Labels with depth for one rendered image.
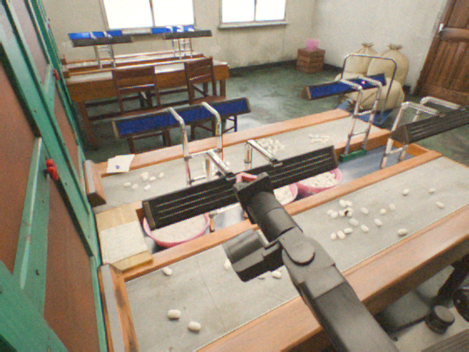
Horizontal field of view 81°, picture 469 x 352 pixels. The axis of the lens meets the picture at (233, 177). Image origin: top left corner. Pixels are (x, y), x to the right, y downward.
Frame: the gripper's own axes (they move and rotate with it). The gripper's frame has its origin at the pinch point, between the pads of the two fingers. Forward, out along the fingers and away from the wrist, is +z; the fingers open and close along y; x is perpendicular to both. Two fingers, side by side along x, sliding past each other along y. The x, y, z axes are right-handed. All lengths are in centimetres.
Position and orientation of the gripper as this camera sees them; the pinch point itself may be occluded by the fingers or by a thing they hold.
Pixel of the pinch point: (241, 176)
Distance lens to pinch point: 59.3
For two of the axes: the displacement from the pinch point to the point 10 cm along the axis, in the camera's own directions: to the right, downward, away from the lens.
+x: 8.8, -4.7, 0.9
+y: 3.1, 7.1, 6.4
